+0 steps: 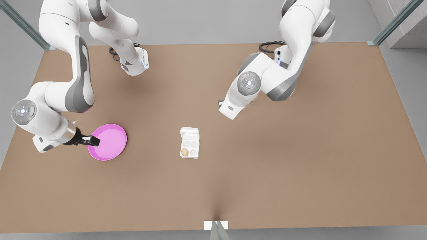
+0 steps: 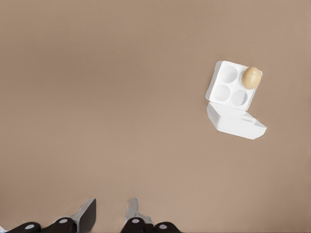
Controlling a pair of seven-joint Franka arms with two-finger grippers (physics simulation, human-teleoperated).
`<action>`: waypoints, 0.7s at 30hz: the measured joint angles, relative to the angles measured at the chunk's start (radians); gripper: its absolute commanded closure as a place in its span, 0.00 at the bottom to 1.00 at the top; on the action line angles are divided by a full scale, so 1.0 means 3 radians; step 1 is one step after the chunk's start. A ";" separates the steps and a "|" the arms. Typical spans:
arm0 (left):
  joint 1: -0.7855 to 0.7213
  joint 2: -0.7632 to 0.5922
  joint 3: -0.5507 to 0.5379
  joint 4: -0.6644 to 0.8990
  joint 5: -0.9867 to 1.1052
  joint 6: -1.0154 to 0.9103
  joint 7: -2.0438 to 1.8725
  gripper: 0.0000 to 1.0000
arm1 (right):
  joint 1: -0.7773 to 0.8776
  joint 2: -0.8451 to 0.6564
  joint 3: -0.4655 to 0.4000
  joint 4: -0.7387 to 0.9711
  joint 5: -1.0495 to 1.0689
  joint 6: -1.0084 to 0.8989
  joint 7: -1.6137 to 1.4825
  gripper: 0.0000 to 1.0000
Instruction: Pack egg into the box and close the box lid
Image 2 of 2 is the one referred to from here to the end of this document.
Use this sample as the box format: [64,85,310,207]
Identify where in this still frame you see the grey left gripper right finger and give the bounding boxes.
[121,198,182,233]

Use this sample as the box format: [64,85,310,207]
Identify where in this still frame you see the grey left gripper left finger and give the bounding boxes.
[4,198,97,233]

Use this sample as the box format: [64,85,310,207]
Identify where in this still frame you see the white egg box lid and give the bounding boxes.
[206,102,268,140]

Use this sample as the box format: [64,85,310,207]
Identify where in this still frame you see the white egg box tray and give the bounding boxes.
[205,60,264,112]

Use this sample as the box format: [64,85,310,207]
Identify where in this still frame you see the tan egg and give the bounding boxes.
[242,66,262,89]

